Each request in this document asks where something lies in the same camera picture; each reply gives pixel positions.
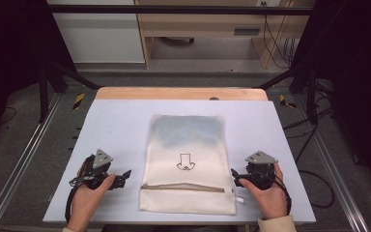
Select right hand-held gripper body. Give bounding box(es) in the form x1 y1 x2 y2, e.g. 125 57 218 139
243 150 279 191

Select person's right hand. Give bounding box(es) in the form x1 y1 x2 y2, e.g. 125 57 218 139
239 162 290 221

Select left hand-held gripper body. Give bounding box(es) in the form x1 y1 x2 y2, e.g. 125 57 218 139
75 148 126 191

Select light wooden desk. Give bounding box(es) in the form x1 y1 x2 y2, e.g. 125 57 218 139
134 0 317 70

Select wooden table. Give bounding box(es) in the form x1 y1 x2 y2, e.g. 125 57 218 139
95 85 270 102

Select black horizontal frame bar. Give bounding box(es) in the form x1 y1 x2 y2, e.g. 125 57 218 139
44 4 315 16

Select white cabinet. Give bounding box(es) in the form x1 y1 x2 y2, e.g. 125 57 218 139
45 0 146 65

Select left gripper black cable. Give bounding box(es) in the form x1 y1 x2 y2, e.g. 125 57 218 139
64 175 90 224

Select black cables at desk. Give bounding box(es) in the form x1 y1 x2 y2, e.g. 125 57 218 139
260 1 297 70

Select black metal stand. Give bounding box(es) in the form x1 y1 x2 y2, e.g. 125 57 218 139
253 62 321 126
38 59 101 124

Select aluminium floor rail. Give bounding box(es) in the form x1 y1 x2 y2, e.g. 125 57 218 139
0 92 63 232
293 95 371 232

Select black curtain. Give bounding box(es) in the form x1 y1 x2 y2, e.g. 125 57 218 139
291 0 371 194
0 0 77 153

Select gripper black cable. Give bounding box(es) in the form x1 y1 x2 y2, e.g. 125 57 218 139
64 175 90 224
258 169 293 217

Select black floor cable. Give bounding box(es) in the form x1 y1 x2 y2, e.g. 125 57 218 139
282 105 336 210

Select yellow black floor tape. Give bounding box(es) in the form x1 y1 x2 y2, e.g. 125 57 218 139
72 92 86 110
278 94 298 109

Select white mesh laundry bag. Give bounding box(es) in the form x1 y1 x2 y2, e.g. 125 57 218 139
138 113 245 217

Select person's left hand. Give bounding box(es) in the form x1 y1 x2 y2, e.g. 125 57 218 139
66 173 117 232

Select light blue table mat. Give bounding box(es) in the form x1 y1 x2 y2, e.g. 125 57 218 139
42 99 317 224

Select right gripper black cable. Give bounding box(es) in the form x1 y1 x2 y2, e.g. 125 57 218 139
258 169 293 217

